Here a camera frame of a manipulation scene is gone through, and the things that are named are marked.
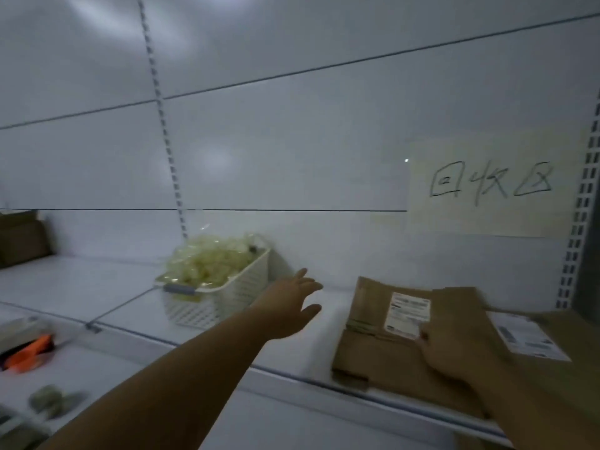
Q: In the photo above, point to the wide slotted shelf upright post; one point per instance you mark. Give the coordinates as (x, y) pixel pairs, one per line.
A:
(581, 220)

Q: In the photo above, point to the grey-green crumpled object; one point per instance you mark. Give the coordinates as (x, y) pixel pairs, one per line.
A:
(54, 400)

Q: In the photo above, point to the brown cardboard box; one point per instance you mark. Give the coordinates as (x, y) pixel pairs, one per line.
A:
(21, 238)

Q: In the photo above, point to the white metal shelf board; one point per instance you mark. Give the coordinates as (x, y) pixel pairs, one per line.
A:
(117, 285)

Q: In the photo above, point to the flattened cardboard box with label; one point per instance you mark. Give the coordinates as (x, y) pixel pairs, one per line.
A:
(576, 374)
(375, 356)

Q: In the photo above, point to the white plastic lattice basket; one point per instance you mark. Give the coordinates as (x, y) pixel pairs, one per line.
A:
(234, 299)

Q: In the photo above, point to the person's right hand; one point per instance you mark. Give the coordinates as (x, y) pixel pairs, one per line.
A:
(461, 346)

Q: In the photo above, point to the person's left thumb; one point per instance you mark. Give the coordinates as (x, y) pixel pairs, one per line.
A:
(310, 312)

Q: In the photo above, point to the heap of clear plastic bags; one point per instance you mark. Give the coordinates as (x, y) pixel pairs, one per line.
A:
(206, 264)

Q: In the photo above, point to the person's left forearm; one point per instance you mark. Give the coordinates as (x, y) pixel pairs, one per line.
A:
(178, 384)

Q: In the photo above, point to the orange hand tool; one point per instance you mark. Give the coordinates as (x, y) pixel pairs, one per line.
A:
(30, 353)

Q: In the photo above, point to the handwritten paper sign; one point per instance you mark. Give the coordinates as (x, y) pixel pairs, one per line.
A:
(497, 182)

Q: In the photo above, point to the person's right fingers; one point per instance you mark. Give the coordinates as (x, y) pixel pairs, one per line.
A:
(459, 309)

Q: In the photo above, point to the thin slotted shelf upright strip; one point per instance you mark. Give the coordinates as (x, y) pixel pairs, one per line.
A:
(161, 117)

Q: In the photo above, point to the person's left hand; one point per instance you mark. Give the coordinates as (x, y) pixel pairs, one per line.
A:
(281, 309)

